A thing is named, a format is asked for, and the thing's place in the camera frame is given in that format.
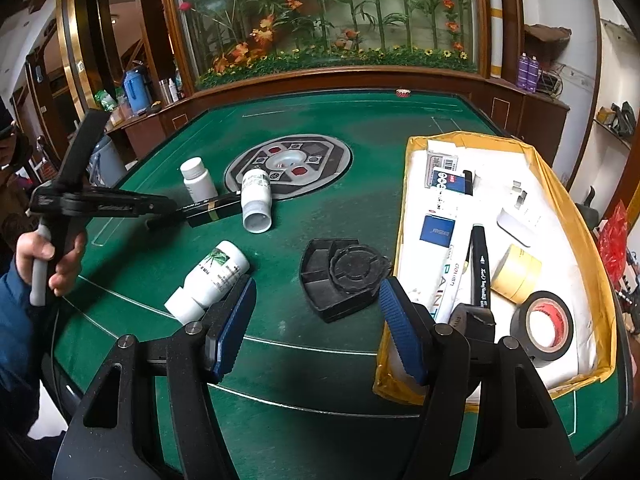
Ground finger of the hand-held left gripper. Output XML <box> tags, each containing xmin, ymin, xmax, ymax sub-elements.
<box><xmin>85</xmin><ymin>189</ymin><xmax>177</xmax><ymax>220</ymax></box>

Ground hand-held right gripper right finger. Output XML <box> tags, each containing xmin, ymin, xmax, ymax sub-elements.
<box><xmin>377</xmin><ymin>275</ymin><xmax>591</xmax><ymax>480</ymax></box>

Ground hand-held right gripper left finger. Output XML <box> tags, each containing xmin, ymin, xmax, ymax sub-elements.
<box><xmin>50</xmin><ymin>274</ymin><xmax>258</xmax><ymax>480</ymax></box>

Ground white bottle green label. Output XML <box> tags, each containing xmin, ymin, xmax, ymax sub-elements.
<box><xmin>164</xmin><ymin>241</ymin><xmax>251</xmax><ymax>323</ymax></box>

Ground plain white bottle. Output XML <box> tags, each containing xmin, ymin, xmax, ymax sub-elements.
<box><xmin>179</xmin><ymin>156</ymin><xmax>219</xmax><ymax>202</ymax></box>

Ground black box gold stripe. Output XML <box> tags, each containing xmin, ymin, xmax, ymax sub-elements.
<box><xmin>184</xmin><ymin>192</ymin><xmax>244</xmax><ymax>228</ymax></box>

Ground black marker white print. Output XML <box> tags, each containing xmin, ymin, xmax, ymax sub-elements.
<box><xmin>465</xmin><ymin>224</ymin><xmax>493</xmax><ymax>311</ymax></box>

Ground black electrical tape roll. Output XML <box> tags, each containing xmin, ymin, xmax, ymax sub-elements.
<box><xmin>510</xmin><ymin>290</ymin><xmax>575</xmax><ymax>356</ymax></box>

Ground white bottle grey cap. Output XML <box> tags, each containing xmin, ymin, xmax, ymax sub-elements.
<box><xmin>241</xmin><ymin>169</ymin><xmax>274</xmax><ymax>234</ymax></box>

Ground yellow cardboard tray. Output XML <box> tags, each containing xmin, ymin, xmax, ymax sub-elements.
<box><xmin>374</xmin><ymin>131</ymin><xmax>619</xmax><ymax>407</ymax></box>

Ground person's left forearm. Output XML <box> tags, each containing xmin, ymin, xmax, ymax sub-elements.
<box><xmin>0</xmin><ymin>257</ymin><xmax>56</xmax><ymax>466</ymax></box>

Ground person's left hand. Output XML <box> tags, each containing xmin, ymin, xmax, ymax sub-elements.
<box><xmin>15</xmin><ymin>232</ymin><xmax>88</xmax><ymax>298</ymax></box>

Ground grey plastic bucket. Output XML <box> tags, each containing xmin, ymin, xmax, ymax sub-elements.
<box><xmin>90</xmin><ymin>135</ymin><xmax>126</xmax><ymax>188</ymax></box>

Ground green snack packets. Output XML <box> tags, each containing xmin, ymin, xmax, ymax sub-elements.
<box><xmin>95</xmin><ymin>89</ymin><xmax>121</xmax><ymax>113</ymax></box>

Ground blue thermos jug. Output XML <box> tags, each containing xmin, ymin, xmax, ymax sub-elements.
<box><xmin>123</xmin><ymin>67</ymin><xmax>151</xmax><ymax>116</ymax></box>

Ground blue white box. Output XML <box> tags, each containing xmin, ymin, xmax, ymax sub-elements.
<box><xmin>419</xmin><ymin>212</ymin><xmax>458</xmax><ymax>251</ymax></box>

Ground masking tape roll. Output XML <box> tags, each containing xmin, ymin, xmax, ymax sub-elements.
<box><xmin>490</xmin><ymin>244</ymin><xmax>543</xmax><ymax>306</ymax></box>

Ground white flat plastic piece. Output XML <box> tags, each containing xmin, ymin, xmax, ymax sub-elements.
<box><xmin>496</xmin><ymin>208</ymin><xmax>538</xmax><ymax>247</ymax></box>

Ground blue white card pack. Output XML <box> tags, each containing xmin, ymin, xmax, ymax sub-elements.
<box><xmin>427</xmin><ymin>169</ymin><xmax>471</xmax><ymax>216</ymax></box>

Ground grey box with label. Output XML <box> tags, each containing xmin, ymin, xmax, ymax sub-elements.
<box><xmin>425</xmin><ymin>140</ymin><xmax>463</xmax><ymax>190</ymax></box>

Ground round table control panel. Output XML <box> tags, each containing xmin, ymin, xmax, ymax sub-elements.
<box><xmin>224</xmin><ymin>133</ymin><xmax>353</xmax><ymax>202</ymax></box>

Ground red plastic bag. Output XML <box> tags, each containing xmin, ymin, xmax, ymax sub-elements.
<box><xmin>597</xmin><ymin>200</ymin><xmax>628</xmax><ymax>281</ymax></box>

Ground glass artificial flower display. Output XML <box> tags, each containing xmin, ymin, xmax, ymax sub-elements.
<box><xmin>160</xmin><ymin>0</ymin><xmax>488</xmax><ymax>93</ymax></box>

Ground black items on shelf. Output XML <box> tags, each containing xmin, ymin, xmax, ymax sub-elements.
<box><xmin>597</xmin><ymin>102</ymin><xmax>638</xmax><ymax>136</ymax></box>

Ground white yellow striped column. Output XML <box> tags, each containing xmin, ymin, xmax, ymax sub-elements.
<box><xmin>487</xmin><ymin>0</ymin><xmax>503</xmax><ymax>78</ymax></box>

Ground tangled cables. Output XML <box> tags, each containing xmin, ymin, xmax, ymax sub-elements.
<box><xmin>537</xmin><ymin>67</ymin><xmax>563</xmax><ymax>98</ymax></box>

